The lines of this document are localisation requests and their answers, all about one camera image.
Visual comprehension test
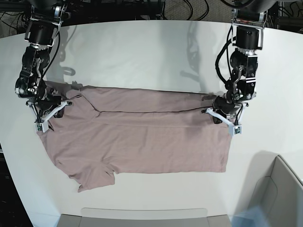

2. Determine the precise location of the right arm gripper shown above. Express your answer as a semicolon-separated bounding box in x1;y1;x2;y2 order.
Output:
26;87;72;118

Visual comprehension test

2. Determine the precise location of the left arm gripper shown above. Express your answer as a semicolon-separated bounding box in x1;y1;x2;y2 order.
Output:
201;94;248;124

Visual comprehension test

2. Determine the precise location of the pink T-shirt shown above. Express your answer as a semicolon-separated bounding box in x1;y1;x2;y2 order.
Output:
39;81;232;192

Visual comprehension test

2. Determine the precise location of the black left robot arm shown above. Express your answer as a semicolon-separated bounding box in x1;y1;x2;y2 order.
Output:
204;0;276;125

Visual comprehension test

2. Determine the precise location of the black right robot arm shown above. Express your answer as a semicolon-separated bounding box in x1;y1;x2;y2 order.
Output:
15;0;70;123

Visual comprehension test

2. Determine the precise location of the grey box right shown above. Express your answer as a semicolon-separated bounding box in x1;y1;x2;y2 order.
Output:
248;156;303;227

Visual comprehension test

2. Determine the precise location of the blue translucent bag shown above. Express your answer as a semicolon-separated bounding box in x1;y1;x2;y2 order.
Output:
231;206;266;227

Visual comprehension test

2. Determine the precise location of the grey tray bottom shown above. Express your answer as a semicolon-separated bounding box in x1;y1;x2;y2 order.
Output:
57;208;231;227

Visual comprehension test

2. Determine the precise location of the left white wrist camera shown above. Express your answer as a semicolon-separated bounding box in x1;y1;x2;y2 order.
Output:
229;124;242;136

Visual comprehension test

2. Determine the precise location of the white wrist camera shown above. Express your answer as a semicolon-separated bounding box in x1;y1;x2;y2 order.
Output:
35;121;49;133
229;124;242;136

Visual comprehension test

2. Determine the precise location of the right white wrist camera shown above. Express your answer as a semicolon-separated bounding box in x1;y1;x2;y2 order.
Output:
35;121;49;133

